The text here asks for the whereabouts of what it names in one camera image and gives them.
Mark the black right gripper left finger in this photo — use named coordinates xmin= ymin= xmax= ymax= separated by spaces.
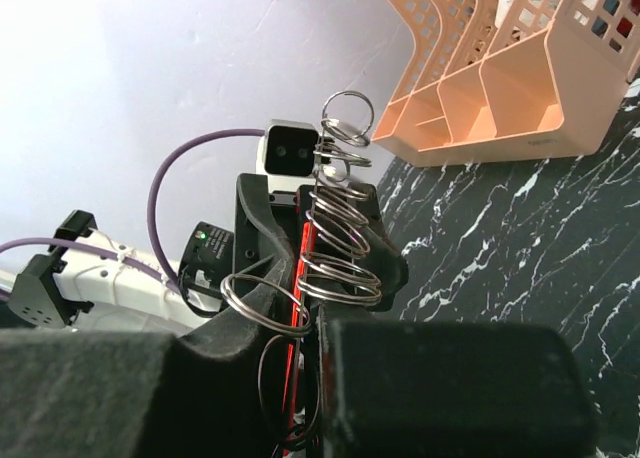
xmin=0 ymin=257 xmax=301 ymax=458

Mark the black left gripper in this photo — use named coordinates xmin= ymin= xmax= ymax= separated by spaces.
xmin=177 ymin=173 xmax=300 ymax=318

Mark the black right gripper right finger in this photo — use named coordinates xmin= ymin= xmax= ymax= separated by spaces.
xmin=317 ymin=304 xmax=598 ymax=457

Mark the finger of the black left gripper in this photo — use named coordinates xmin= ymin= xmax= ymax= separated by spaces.
xmin=349 ymin=183 xmax=409 ymax=308

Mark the peach plastic desk organizer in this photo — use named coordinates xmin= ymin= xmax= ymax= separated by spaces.
xmin=373 ymin=0 xmax=639 ymax=167

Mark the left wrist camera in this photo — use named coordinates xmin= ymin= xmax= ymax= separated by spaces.
xmin=258 ymin=119 xmax=319 ymax=178

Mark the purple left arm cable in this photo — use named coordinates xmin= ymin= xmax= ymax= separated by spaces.
xmin=0 ymin=127 xmax=266 ymax=299

